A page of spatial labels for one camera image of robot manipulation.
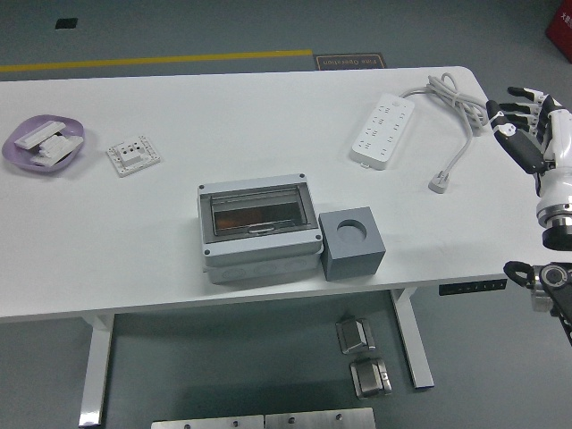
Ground black floor sign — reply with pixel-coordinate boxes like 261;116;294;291
313;54;388;72

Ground black table control panel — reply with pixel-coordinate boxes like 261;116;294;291
438;278;509;297

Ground grey cube with round hole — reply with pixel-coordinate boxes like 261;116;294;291
318;206;386;282

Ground white socket module plate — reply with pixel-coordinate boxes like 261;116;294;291
105;133;163;179

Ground orange cylinder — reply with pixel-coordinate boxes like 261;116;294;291
214;213;256;230

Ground grey box with clear lid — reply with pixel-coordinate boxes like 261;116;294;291
197;173;324;285

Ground metal plate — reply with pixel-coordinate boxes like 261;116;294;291
150;415;265;429
265;407;376;429

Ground long white plastic bar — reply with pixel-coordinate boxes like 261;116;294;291
13;120;63;150

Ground yellow floor tape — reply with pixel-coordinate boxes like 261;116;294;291
0;49;313;73

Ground purple tray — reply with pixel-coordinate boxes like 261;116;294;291
1;114;87;174

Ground metal block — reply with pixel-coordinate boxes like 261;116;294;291
335;315;376;356
349;357;394;399

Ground red box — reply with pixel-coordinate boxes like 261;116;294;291
544;0;572;57

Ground white power strip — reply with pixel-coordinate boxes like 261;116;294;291
349;92;416;172

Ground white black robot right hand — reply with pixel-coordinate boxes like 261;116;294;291
485;85;572;215

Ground white plastic block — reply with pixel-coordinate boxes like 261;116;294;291
42;133;85;157

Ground white power cord with plug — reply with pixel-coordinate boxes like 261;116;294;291
399;72;494;195

